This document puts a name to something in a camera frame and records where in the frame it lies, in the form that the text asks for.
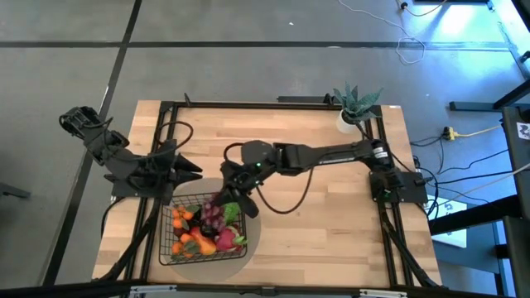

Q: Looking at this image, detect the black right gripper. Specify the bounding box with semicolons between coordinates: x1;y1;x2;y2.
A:
213;161;264;207

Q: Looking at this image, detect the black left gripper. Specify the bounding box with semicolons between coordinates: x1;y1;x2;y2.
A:
157;139;204;204

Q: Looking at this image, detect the green leafy vegetable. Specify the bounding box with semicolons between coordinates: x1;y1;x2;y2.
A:
223;201;242;224

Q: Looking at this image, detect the dark mangosteen with green cap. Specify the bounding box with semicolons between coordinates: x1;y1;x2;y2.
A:
200;221;219;239

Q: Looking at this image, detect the pink dragon fruit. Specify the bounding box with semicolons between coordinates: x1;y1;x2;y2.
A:
214;225;248;253

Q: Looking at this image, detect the red orange mango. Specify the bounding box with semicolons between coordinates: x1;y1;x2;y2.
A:
189;226;218;257

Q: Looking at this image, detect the black wire basket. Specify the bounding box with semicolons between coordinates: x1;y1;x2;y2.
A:
157;191;248;267

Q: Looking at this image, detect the round grey placemat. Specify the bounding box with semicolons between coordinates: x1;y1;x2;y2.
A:
163;177;262;285

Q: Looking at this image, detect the green plant in white pot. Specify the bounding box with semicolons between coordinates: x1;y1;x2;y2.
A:
333;80;384;134

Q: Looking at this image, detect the black floor stand bar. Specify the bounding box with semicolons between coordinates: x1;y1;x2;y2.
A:
449;78;530;113

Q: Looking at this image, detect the black cabinet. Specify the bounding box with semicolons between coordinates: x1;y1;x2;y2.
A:
503;105;530;298

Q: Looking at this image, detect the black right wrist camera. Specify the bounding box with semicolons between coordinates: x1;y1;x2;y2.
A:
235;190;260;219

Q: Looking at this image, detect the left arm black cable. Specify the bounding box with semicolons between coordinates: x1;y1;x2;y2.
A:
153;119;195;161

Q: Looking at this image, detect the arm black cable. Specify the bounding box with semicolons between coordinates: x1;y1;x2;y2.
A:
153;119;195;161
223;142;315;215

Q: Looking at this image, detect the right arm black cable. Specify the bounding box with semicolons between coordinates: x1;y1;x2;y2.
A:
223;142;315;215

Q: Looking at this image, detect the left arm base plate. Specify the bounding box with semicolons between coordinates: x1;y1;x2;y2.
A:
111;175;166;199

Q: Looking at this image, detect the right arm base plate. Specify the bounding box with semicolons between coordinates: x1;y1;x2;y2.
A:
369;170;428;204

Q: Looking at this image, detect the white floor cable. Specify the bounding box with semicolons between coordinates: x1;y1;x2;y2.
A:
337;0;427;65

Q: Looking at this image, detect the yellow floor cable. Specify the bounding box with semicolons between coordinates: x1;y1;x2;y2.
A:
455;123;504;138

